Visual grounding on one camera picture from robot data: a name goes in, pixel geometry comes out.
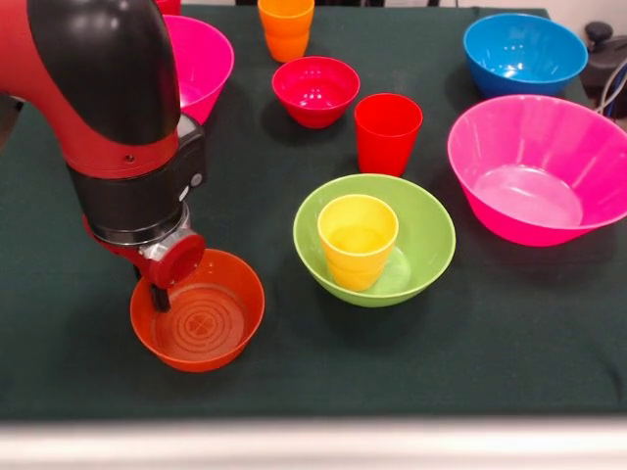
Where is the green bowl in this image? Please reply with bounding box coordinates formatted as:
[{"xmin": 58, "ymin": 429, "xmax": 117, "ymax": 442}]
[{"xmin": 292, "ymin": 173, "xmax": 458, "ymax": 308}]

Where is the red cup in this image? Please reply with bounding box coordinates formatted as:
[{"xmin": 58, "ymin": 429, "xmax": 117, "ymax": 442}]
[{"xmin": 354, "ymin": 92, "xmax": 424, "ymax": 178}]

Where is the small crimson bowl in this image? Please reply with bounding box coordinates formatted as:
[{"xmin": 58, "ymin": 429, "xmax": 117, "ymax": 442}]
[{"xmin": 271, "ymin": 55, "xmax": 362, "ymax": 130}]

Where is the blue bowl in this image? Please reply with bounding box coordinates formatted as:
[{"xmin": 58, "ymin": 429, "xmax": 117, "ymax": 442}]
[{"xmin": 462, "ymin": 13, "xmax": 589, "ymax": 99}]

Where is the dark green tablecloth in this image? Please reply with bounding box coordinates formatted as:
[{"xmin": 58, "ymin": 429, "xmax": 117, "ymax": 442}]
[{"xmin": 0, "ymin": 3, "xmax": 627, "ymax": 422}]

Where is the orange bowl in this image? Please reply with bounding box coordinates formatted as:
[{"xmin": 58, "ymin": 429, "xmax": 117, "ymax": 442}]
[{"xmin": 129, "ymin": 248, "xmax": 266, "ymax": 374}]

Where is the black pedestal leg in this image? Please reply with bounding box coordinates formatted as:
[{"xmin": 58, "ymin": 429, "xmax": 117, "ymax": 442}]
[{"xmin": 584, "ymin": 22, "xmax": 627, "ymax": 92}]

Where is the yellow cup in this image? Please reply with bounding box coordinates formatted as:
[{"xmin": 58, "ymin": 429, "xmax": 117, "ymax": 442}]
[{"xmin": 316, "ymin": 193, "xmax": 400, "ymax": 293}]

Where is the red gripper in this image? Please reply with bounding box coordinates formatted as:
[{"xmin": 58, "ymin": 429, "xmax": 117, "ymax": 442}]
[{"xmin": 82, "ymin": 214, "xmax": 207, "ymax": 313}]

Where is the orange cup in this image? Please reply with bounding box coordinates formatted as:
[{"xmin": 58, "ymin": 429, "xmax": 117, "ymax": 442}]
[{"xmin": 258, "ymin": 0, "xmax": 315, "ymax": 64}]

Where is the large pink bowl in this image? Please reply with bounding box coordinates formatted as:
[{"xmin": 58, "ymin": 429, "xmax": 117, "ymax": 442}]
[
  {"xmin": 447, "ymin": 94, "xmax": 627, "ymax": 248},
  {"xmin": 161, "ymin": 14, "xmax": 235, "ymax": 126}
]

